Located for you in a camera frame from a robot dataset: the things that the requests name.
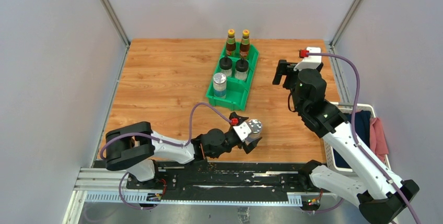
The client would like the silver lid blue label jar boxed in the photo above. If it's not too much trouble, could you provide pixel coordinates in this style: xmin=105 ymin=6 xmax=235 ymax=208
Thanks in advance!
xmin=246 ymin=119 xmax=263 ymax=143

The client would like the green plastic triple bin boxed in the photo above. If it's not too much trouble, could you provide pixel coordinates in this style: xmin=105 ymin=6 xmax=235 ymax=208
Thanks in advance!
xmin=206 ymin=42 xmax=259 ymax=111

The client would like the silver lid spice jar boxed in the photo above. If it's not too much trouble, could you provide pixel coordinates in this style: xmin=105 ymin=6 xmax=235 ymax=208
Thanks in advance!
xmin=213 ymin=73 xmax=227 ymax=99

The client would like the black cap white powder jar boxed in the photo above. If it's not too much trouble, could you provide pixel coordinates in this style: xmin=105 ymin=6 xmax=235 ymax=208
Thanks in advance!
xmin=235 ymin=58 xmax=249 ymax=81

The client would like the yellow cap sauce bottle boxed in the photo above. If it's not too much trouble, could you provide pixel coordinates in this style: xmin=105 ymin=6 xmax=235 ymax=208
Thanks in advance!
xmin=239 ymin=29 xmax=250 ymax=60
xmin=225 ymin=29 xmax=236 ymax=56

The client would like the black cap salt jar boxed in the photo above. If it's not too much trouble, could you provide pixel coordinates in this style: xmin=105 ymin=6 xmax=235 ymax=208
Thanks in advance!
xmin=219 ymin=55 xmax=232 ymax=77

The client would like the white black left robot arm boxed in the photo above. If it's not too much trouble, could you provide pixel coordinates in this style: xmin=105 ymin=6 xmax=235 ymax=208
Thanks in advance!
xmin=100 ymin=112 xmax=263 ymax=189

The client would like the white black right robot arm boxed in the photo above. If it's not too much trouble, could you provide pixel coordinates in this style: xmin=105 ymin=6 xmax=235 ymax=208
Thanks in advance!
xmin=273 ymin=60 xmax=419 ymax=223

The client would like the white plastic basket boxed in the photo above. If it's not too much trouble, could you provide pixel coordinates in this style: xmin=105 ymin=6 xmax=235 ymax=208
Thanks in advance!
xmin=324 ymin=103 xmax=390 ymax=175

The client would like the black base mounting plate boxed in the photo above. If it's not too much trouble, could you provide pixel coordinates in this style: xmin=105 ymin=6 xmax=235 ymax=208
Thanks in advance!
xmin=126 ymin=161 xmax=320 ymax=203

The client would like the dark blue cloth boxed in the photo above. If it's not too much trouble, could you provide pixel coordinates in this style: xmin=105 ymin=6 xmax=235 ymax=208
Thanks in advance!
xmin=333 ymin=111 xmax=371 ymax=169

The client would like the pink cloth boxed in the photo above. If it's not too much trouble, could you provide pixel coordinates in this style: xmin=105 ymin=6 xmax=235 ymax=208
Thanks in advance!
xmin=369 ymin=117 xmax=389 ymax=163

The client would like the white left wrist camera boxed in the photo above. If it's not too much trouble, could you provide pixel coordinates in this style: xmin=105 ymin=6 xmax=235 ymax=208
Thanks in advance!
xmin=232 ymin=120 xmax=252 ymax=143

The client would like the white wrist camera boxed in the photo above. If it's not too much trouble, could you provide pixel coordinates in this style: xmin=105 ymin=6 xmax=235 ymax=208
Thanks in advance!
xmin=232 ymin=120 xmax=252 ymax=143
xmin=294 ymin=47 xmax=323 ymax=72

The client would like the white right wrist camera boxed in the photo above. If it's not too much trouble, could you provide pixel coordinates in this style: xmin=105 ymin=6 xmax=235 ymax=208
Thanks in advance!
xmin=294 ymin=47 xmax=323 ymax=72

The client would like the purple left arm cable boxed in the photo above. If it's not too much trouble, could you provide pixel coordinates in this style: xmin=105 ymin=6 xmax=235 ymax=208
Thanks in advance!
xmin=99 ymin=102 xmax=232 ymax=210

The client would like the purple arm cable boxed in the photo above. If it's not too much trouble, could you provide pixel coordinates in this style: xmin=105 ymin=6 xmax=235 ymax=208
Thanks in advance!
xmin=308 ymin=52 xmax=423 ymax=224
xmin=99 ymin=102 xmax=232 ymax=210

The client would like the right aluminium corner post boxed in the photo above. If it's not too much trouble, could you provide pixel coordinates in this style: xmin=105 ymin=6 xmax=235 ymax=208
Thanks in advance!
xmin=330 ymin=0 xmax=363 ymax=49

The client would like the aluminium front rail frame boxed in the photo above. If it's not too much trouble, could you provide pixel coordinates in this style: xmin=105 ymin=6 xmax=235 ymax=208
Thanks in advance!
xmin=64 ymin=162 xmax=345 ymax=223

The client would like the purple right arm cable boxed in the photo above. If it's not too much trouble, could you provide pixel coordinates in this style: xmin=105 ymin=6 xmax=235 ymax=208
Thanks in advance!
xmin=308 ymin=52 xmax=423 ymax=224

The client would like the aluminium corner frame post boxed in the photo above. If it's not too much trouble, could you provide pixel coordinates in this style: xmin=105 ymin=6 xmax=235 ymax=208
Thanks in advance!
xmin=100 ymin=0 xmax=131 ymax=49

